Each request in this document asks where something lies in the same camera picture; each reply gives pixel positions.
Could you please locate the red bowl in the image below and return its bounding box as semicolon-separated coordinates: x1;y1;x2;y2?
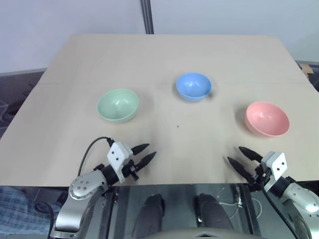
244;101;291;138

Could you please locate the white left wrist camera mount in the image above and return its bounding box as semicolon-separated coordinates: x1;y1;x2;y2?
107;141;134;184

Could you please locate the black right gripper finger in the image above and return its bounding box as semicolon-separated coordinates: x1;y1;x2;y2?
238;146;264;163
227;156;253;181

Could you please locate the green bowl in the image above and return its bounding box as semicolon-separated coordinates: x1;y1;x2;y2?
97;88;140;124

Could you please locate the brown cardboard box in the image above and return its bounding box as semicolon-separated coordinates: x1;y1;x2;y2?
298;63;316;76

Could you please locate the blue plaid cloth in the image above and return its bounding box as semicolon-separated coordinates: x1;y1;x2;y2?
0;186;55;235

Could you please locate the grey metal pole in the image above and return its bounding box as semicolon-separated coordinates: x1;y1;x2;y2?
140;0;155;35

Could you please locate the thin white cable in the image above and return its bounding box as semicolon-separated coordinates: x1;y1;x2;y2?
219;198;263;218

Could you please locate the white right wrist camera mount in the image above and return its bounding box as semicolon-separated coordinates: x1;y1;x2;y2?
260;151;288;185

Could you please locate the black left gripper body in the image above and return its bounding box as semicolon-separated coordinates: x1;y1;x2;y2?
122;160;140;182

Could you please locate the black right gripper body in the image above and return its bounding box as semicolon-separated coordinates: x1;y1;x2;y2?
246;161;272;192

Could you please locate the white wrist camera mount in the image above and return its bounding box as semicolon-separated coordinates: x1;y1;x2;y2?
107;141;134;184
260;151;288;185

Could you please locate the blue bowl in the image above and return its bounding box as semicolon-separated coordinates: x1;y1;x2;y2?
175;72;213;103

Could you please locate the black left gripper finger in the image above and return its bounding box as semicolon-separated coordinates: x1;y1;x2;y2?
135;151;157;173
131;143;151;156

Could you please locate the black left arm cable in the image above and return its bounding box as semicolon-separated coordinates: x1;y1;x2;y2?
77;136;115;177

